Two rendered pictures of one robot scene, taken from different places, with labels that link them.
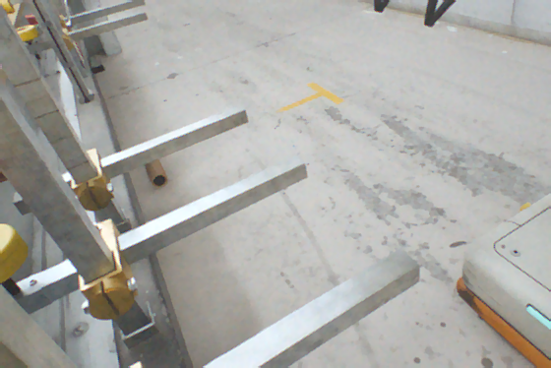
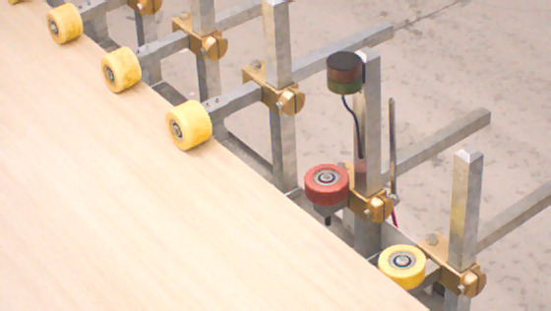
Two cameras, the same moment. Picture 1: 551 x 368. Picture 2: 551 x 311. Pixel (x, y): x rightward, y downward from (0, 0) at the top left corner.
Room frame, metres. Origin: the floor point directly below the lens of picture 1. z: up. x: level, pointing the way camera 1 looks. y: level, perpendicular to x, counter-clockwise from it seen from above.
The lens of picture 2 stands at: (0.18, 1.36, 2.25)
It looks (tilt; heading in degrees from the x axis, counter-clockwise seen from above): 38 degrees down; 347
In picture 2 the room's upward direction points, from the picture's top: 4 degrees counter-clockwise
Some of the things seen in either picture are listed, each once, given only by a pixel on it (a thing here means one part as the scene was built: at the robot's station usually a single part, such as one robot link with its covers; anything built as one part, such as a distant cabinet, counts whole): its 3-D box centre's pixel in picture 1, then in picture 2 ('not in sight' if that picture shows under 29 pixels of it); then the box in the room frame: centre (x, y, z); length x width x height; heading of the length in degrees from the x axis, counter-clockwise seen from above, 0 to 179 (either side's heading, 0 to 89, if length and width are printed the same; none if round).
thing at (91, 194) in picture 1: (91, 179); not in sight; (0.62, 0.37, 0.81); 0.14 x 0.06 x 0.05; 22
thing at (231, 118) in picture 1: (142, 155); not in sight; (0.67, 0.29, 0.80); 0.43 x 0.03 x 0.04; 112
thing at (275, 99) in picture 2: not in sight; (273, 89); (2.00, 0.94, 0.95); 0.14 x 0.06 x 0.05; 22
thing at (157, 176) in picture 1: (153, 166); not in sight; (1.84, 0.77, 0.04); 0.30 x 0.08 x 0.08; 22
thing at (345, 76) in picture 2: not in sight; (344, 66); (1.73, 0.88, 1.16); 0.06 x 0.06 x 0.02
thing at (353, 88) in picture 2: not in sight; (344, 79); (1.73, 0.88, 1.13); 0.06 x 0.06 x 0.02
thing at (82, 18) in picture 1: (93, 15); (407, 159); (1.84, 0.72, 0.84); 0.43 x 0.03 x 0.04; 112
